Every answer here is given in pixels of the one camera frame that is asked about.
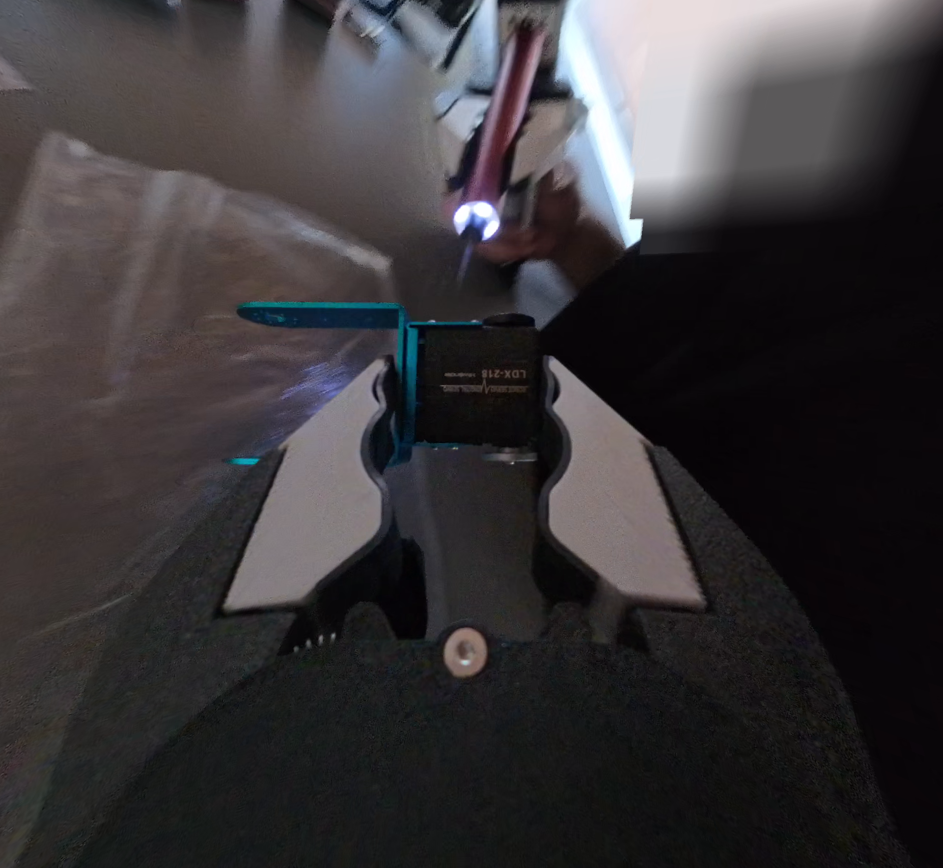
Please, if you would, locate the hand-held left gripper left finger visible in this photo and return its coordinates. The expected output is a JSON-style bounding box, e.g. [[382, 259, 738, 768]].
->
[[220, 358, 400, 614]]

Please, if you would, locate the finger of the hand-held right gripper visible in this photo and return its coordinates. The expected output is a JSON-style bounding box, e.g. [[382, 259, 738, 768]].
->
[[516, 98, 590, 188]]

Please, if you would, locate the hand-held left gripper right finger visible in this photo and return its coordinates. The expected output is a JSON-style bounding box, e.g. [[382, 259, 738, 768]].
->
[[540, 358, 710, 644]]

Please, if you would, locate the red electric screwdriver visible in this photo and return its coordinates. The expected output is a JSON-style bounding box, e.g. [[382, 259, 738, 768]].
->
[[445, 21, 551, 287]]

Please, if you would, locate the black servo motor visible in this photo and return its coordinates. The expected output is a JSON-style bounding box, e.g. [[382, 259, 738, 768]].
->
[[413, 311, 551, 465]]

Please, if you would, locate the blue metal bracket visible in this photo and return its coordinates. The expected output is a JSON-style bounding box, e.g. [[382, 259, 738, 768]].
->
[[224, 301, 487, 469]]

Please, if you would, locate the grey desk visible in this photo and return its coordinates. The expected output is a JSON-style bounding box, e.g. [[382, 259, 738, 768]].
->
[[0, 0, 642, 651]]

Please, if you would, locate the person's right hand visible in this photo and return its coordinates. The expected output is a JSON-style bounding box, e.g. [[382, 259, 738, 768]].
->
[[501, 174, 629, 281]]

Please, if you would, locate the clear plastic bag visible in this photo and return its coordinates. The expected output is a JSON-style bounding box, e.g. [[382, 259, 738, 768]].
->
[[0, 131, 399, 589]]

